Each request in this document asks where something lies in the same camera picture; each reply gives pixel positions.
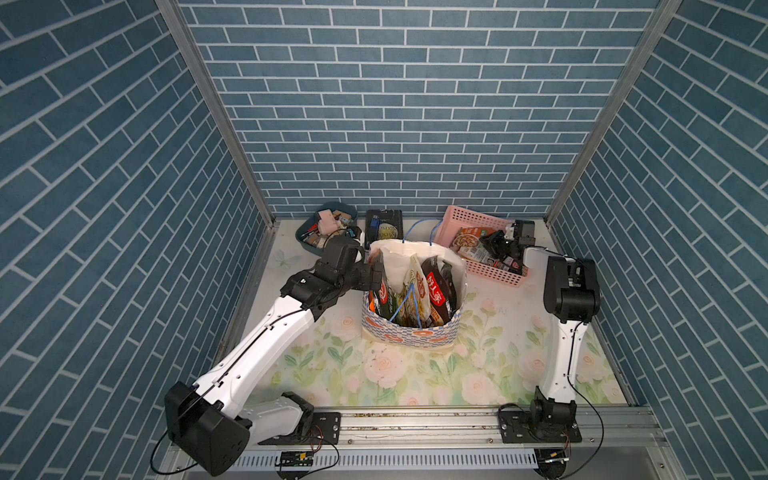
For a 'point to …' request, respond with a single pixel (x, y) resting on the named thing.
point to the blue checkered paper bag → (380, 323)
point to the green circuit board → (297, 458)
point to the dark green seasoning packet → (448, 276)
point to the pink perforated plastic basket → (455, 219)
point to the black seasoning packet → (437, 287)
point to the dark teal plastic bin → (313, 232)
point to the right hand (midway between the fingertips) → (483, 239)
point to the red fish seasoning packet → (374, 258)
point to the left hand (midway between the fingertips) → (374, 267)
